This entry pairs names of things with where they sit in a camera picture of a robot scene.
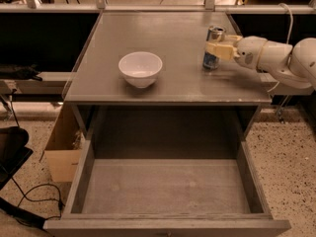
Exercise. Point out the grey wooden cabinet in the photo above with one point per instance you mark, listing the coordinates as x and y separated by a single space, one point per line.
185 104

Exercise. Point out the white ceramic bowl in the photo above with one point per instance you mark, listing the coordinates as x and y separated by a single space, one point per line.
140 69

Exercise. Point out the open grey top drawer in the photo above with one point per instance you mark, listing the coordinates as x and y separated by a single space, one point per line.
166 172

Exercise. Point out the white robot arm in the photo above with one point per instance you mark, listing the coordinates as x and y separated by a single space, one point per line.
291 65

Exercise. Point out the cardboard box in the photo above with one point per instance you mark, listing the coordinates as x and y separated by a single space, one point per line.
63 148

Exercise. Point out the black chair base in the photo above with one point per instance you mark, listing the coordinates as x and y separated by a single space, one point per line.
13 154

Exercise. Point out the blue silver redbull can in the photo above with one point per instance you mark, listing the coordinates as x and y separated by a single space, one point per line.
215 35

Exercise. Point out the metal frame railing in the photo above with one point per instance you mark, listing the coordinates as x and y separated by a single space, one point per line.
158 8

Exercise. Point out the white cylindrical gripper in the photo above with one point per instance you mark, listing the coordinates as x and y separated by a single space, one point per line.
251 52

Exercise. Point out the black cloth on rail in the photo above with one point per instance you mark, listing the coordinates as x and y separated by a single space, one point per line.
19 72

